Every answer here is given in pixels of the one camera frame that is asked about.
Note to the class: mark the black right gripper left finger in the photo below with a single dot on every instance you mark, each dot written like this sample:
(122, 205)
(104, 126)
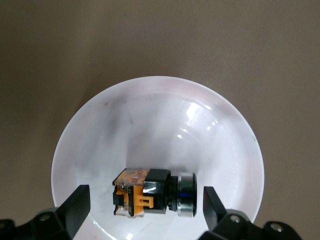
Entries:
(70, 215)

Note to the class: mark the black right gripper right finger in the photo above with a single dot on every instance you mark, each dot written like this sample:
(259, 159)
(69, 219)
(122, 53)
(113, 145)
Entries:
(215, 217)

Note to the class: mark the orange push-button switch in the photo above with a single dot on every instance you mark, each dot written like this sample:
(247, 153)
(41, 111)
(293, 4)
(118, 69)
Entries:
(150, 195)

